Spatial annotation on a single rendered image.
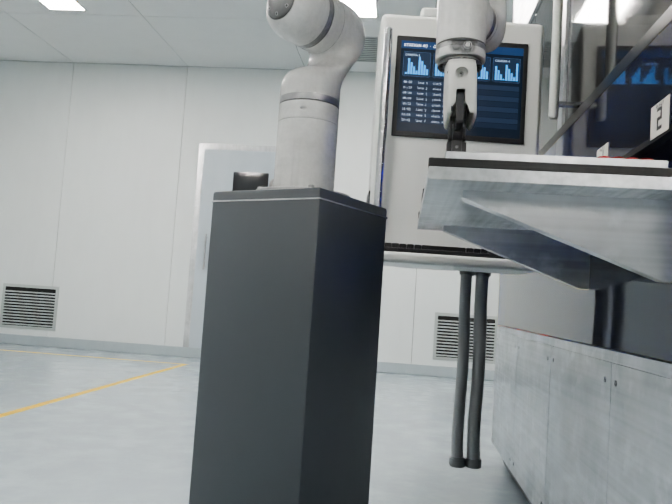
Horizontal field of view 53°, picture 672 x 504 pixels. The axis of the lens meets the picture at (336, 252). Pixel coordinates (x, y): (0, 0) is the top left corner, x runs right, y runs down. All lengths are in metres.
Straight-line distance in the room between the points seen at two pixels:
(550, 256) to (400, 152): 0.63
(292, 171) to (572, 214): 0.51
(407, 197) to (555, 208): 0.94
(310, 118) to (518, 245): 0.61
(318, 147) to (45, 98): 6.64
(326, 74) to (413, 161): 0.76
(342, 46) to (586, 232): 0.61
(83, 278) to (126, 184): 1.05
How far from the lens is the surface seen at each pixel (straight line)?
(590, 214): 1.16
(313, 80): 1.33
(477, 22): 1.20
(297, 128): 1.31
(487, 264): 1.82
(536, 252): 1.64
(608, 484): 1.51
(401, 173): 2.04
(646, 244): 1.18
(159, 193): 7.10
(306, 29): 1.35
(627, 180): 1.09
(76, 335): 7.35
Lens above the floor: 0.67
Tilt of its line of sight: 4 degrees up
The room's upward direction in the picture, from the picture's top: 4 degrees clockwise
